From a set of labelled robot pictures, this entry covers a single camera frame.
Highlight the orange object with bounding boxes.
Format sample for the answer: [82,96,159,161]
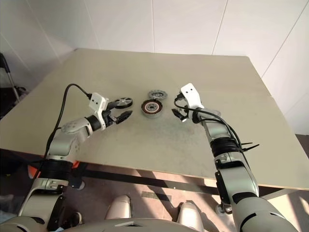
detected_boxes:
[27,161,80,180]

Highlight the metal table foot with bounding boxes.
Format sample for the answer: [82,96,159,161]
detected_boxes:
[216,203,233,216]

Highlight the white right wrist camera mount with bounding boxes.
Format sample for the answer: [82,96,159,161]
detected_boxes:
[180,83,205,121]

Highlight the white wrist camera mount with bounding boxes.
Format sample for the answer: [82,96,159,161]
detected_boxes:
[180,83,205,121]
[88,92,109,130]

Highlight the grey metal gear ring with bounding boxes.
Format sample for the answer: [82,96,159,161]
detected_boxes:
[147,89,168,101]

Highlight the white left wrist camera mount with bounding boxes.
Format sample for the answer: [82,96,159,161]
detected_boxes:
[88,92,109,130]

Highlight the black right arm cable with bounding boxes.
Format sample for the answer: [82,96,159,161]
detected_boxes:
[173,93,252,174]

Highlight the black table frame bar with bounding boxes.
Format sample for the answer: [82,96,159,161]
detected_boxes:
[69,166,220,195]

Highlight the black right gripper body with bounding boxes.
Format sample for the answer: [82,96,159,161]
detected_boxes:
[179,109,194,123]

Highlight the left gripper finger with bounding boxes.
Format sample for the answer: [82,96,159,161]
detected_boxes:
[106,100,122,110]
[115,110,133,124]

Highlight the beige rounded robot knee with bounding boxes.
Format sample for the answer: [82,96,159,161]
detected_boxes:
[105,195,133,220]
[177,202,206,232]

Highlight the grey robot torso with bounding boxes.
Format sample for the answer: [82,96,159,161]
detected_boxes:
[0,216,178,232]

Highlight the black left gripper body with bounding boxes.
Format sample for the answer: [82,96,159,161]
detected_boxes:
[102,106,122,126]

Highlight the copper wound motor stator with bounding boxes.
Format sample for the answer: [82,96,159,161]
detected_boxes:
[140,99,163,118]

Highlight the black spoked rotor wheel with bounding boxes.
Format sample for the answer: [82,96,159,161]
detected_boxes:
[112,96,134,109]

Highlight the black cable ties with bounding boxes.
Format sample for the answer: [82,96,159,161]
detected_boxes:
[240,142,260,154]

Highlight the black white-soled shoe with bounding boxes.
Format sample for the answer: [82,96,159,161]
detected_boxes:
[64,211,83,229]

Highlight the black metal trolley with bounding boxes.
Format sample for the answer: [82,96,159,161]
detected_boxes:
[0,52,28,119]

